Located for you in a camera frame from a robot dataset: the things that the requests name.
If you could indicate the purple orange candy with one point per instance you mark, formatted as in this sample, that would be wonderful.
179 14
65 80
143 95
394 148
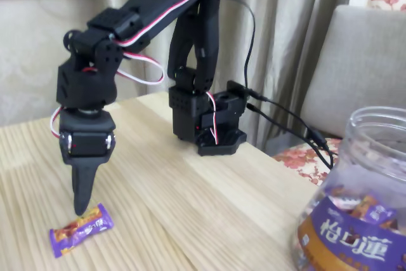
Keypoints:
79 233

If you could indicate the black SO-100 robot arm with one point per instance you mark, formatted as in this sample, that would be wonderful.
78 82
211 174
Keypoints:
196 36

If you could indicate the white plastic bag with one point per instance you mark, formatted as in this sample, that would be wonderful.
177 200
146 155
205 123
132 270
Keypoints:
345 202

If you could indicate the clear plastic candy jar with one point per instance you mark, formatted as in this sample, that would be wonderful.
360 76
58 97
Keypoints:
349 245

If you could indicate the orange-brown snack bag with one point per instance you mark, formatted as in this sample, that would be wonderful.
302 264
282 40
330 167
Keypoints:
363 206

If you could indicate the purple snack bag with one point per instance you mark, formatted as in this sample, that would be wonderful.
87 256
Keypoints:
379 214

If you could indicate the floral seat cushion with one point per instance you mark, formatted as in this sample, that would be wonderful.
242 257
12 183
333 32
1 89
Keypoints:
301 156

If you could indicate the grey fabric chair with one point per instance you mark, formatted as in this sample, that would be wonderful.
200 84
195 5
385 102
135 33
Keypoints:
358 71

